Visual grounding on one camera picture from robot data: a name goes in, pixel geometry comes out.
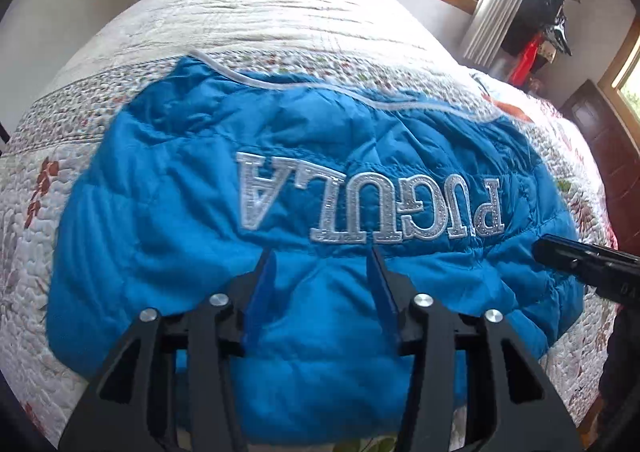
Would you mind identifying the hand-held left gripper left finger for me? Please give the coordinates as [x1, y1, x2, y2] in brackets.
[59, 248, 277, 452]

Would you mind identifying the floral quilt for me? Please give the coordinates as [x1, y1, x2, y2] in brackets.
[0, 47, 621, 452]

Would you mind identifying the red hanging bag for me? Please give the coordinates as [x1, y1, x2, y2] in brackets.
[509, 32, 543, 86]

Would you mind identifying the dark hanging jacket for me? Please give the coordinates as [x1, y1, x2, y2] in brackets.
[502, 0, 563, 63]

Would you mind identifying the white quilted bed cover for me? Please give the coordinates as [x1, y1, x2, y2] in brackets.
[37, 0, 461, 103]

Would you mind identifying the narrow wooden framed window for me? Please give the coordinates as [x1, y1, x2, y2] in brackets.
[597, 17, 640, 118]

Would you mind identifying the dark wooden headboard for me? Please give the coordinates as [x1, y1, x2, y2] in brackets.
[560, 80, 640, 253]

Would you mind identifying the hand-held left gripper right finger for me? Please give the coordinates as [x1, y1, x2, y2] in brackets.
[366, 247, 583, 452]

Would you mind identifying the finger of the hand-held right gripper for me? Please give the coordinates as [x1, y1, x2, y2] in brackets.
[532, 233, 640, 285]

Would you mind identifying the blue puffer jacket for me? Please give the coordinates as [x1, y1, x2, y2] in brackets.
[45, 55, 587, 450]

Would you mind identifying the white pleated curtain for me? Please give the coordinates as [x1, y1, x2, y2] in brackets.
[459, 0, 546, 68]

